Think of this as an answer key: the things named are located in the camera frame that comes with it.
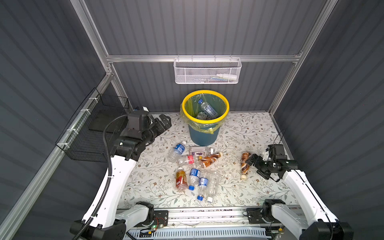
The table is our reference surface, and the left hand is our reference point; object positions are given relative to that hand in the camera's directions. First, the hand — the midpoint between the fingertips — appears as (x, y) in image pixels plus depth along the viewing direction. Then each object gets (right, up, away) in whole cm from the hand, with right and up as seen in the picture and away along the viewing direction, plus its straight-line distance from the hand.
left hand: (165, 123), depth 69 cm
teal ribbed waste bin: (+19, -10, +36) cm, 42 cm away
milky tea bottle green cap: (+18, +5, +25) cm, 32 cm away
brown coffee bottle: (+21, -23, +19) cm, 36 cm away
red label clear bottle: (+11, -22, +20) cm, 32 cm away
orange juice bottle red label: (+6, -31, +11) cm, 33 cm away
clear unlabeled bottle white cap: (+24, -32, +11) cm, 42 cm away
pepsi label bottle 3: (+18, -32, +10) cm, 38 cm away
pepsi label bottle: (+23, +10, +25) cm, 35 cm away
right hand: (+46, -24, +12) cm, 53 cm away
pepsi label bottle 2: (+13, -30, +14) cm, 35 cm away
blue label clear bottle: (+3, -17, +25) cm, 30 cm away
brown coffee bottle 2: (+43, -25, +18) cm, 53 cm away
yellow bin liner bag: (+10, +10, +24) cm, 28 cm away
